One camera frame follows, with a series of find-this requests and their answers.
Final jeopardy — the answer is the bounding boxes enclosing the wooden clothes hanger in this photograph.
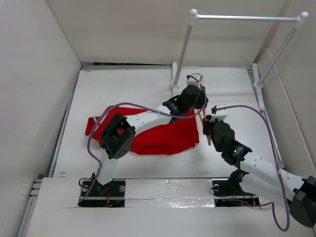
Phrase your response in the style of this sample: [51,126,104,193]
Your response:
[196,87,213,146]

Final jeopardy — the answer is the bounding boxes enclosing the red trousers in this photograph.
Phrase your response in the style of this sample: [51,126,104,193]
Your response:
[85,107,199,156]

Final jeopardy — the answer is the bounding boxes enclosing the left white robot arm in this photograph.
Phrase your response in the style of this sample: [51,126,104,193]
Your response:
[93,84,208,196]

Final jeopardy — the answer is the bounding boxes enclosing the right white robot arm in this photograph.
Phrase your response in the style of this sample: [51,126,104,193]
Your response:
[203,116,316,228]

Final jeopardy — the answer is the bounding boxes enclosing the silver taped foam strip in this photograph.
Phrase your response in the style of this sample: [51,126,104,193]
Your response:
[124,178,215,208]

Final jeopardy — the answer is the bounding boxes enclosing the white clothes rack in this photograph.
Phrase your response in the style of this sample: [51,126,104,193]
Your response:
[170,9,309,111]

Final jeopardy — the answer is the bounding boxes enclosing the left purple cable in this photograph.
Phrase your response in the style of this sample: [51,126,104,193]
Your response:
[79,75,207,205]

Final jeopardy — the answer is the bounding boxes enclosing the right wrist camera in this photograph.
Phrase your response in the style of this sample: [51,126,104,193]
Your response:
[210,104,228,122]

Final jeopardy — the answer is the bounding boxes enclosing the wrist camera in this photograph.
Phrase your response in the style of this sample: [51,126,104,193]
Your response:
[210,104,228,122]
[186,73,204,87]

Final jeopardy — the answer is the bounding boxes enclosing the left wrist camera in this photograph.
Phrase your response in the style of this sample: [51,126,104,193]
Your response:
[186,73,204,87]

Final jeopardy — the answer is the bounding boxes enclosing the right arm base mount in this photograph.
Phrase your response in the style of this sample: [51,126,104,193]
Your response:
[209,170,260,207]

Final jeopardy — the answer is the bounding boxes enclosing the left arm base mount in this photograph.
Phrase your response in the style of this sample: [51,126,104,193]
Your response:
[78,178,126,208]

